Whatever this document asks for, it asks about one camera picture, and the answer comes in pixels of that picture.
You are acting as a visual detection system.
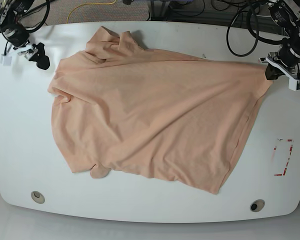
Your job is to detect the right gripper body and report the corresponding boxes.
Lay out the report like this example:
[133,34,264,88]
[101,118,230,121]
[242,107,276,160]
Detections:
[4,29,36,60]

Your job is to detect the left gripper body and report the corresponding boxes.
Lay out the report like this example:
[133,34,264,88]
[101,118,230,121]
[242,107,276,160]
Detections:
[268,43,300,73]

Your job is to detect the peach T-shirt with emoji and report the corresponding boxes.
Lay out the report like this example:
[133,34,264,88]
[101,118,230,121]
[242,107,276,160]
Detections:
[48,27,272,194]

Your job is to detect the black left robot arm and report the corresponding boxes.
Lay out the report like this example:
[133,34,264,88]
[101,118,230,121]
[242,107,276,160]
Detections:
[262,0,300,80]

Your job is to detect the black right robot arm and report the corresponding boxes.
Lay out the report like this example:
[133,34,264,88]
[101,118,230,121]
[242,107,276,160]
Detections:
[0,0,51,70]

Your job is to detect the black tripod legs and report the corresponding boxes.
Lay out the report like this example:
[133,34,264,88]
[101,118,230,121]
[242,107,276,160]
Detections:
[0,0,56,35]

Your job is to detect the red tape rectangle marking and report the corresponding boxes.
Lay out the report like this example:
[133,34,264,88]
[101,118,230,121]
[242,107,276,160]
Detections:
[271,138,294,177]

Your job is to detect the right table grommet hole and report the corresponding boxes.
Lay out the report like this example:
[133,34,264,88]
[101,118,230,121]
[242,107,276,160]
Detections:
[250,199,265,213]

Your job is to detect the table grommet hole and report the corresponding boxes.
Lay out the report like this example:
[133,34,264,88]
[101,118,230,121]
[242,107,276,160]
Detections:
[31,191,45,204]
[250,199,265,213]

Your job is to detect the left table grommet hole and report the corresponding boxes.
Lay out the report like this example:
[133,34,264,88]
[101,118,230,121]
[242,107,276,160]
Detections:
[31,191,45,204]

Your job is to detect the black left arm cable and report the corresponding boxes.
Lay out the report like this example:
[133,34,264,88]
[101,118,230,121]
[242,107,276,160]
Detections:
[226,0,291,57]

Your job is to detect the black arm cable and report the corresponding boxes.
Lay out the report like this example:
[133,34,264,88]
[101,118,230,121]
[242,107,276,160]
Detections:
[14,0,51,35]
[226,0,291,57]

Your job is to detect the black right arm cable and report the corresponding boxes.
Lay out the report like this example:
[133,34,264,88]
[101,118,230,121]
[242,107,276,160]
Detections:
[14,0,51,35]

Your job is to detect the yellow cable on floor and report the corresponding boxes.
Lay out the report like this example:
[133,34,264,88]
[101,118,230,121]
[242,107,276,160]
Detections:
[66,0,118,24]

